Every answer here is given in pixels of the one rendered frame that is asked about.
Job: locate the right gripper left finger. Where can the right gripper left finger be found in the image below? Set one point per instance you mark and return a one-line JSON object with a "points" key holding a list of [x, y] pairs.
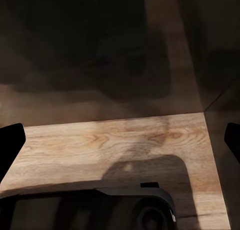
{"points": [[12, 139]]}

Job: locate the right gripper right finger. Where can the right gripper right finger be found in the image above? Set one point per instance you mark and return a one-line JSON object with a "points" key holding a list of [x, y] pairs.
{"points": [[232, 139]]}

